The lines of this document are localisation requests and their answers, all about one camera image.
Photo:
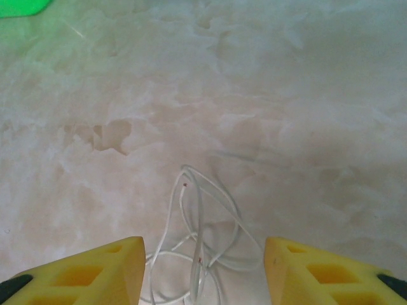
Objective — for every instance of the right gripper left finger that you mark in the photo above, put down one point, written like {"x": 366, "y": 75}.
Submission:
{"x": 79, "y": 276}

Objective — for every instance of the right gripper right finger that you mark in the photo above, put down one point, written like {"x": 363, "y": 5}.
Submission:
{"x": 334, "y": 276}

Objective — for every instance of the green plastic basket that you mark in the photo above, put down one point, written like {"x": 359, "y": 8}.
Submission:
{"x": 19, "y": 6}

